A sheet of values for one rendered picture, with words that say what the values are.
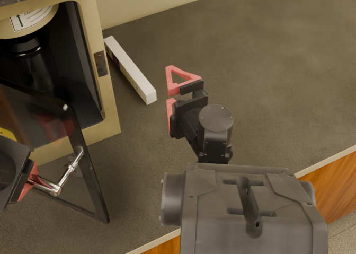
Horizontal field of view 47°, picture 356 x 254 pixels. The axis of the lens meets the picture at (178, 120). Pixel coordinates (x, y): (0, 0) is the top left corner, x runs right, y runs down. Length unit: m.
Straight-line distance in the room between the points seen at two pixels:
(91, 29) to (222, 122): 0.32
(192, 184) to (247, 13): 1.19
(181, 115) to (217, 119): 0.12
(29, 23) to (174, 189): 0.56
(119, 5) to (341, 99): 0.73
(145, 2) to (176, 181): 1.14
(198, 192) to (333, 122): 0.94
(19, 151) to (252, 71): 0.77
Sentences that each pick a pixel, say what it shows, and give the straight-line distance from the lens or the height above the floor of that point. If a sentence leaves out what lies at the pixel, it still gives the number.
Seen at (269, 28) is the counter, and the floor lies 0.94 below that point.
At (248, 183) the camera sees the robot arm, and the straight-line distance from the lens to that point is 0.28.
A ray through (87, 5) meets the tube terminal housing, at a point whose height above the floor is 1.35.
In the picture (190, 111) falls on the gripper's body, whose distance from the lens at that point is 0.75.
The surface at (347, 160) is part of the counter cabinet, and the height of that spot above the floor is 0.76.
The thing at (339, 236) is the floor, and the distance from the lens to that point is 2.08.
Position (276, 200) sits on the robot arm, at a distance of 0.25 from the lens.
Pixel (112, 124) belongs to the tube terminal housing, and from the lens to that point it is 1.04.
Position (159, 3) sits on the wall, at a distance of 1.43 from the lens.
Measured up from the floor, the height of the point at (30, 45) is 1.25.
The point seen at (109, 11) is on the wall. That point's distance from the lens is 1.37.
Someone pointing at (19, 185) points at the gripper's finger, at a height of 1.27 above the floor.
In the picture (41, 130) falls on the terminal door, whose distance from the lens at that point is 0.67.
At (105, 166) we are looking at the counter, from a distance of 1.03.
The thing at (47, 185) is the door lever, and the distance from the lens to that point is 0.72.
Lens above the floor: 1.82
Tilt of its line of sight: 53 degrees down
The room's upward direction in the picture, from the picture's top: straight up
